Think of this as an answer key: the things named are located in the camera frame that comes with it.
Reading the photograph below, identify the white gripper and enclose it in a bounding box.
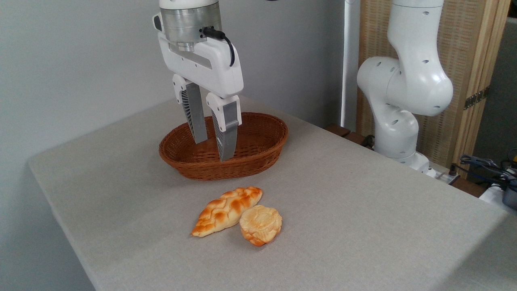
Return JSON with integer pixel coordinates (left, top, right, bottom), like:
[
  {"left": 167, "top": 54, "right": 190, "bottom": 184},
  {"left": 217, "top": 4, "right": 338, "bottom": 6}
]
[{"left": 152, "top": 13, "right": 244, "bottom": 162}]

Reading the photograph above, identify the round bread bun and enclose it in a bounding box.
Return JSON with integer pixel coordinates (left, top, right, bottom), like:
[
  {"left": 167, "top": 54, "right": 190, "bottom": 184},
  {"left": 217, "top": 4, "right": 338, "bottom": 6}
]
[{"left": 239, "top": 205, "right": 283, "bottom": 247}]

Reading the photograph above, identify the brown wicker basket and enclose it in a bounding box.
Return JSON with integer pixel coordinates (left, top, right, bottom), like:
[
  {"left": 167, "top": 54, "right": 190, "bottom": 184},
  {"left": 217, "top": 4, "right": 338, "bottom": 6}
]
[{"left": 158, "top": 112, "right": 289, "bottom": 181}]

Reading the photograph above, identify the braided bread loaf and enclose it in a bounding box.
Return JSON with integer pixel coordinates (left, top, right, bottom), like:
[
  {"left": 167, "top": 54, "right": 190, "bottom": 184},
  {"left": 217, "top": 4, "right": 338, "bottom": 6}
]
[{"left": 191, "top": 186, "right": 263, "bottom": 238}]

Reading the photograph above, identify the brown wooden block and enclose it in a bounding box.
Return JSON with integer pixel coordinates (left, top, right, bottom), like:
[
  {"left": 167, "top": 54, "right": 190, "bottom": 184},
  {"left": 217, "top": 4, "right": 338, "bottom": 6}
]
[{"left": 324, "top": 124, "right": 369, "bottom": 147}]

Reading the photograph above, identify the white vertical pole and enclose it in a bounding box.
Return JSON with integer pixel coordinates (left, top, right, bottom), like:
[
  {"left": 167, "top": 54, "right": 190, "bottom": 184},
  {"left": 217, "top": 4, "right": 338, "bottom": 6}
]
[{"left": 340, "top": 0, "right": 361, "bottom": 132}]

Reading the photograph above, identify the brass screen hinge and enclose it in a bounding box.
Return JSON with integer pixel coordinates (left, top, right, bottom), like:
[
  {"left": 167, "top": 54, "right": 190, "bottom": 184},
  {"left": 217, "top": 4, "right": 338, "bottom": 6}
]
[{"left": 463, "top": 86, "right": 490, "bottom": 110}]

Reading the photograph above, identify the grey box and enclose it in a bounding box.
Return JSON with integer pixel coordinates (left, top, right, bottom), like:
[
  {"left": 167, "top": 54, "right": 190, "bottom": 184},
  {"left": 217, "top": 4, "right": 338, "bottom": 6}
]
[{"left": 502, "top": 188, "right": 517, "bottom": 211}]

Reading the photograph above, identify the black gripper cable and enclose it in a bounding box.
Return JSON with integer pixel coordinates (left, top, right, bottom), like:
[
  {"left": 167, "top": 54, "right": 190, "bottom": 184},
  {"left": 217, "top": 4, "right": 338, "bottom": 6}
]
[{"left": 202, "top": 27, "right": 235, "bottom": 67}]

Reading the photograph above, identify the bundle of dark cables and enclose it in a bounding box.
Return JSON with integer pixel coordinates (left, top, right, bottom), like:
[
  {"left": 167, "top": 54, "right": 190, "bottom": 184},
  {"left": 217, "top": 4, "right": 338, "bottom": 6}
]
[{"left": 452, "top": 154, "right": 517, "bottom": 191}]

